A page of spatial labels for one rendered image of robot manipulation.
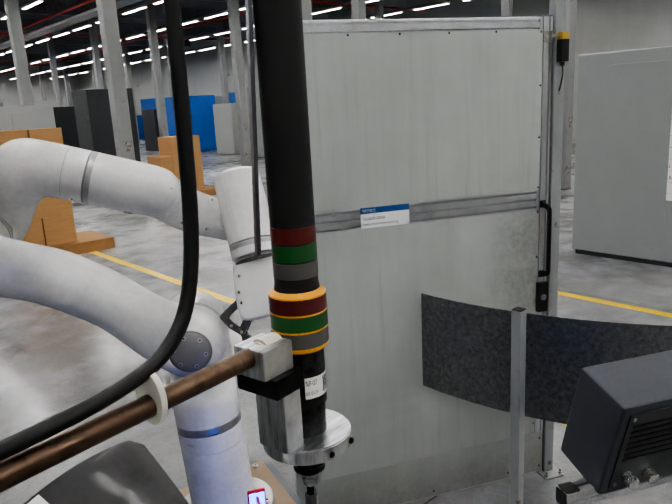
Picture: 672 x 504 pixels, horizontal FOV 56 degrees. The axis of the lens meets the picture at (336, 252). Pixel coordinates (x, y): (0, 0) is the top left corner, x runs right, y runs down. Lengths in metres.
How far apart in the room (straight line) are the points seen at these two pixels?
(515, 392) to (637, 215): 4.62
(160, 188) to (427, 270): 1.63
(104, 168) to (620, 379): 0.92
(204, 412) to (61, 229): 7.66
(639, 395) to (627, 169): 5.79
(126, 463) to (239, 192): 0.60
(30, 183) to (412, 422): 2.01
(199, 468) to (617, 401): 0.72
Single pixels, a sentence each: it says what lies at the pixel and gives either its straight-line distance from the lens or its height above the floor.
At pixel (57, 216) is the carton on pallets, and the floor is 0.50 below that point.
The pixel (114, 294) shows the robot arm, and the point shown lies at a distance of 1.13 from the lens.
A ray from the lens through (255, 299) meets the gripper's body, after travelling 1.09.
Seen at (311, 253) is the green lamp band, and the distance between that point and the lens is 0.46.
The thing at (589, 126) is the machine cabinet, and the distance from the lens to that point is 7.01.
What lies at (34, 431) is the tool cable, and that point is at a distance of 0.36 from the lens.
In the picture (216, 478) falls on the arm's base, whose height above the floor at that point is 1.06.
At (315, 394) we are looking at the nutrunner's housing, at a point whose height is 1.50.
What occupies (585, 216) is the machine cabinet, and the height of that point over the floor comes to 0.42.
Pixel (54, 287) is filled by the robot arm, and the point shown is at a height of 1.44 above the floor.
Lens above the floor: 1.71
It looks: 13 degrees down
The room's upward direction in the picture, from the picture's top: 3 degrees counter-clockwise
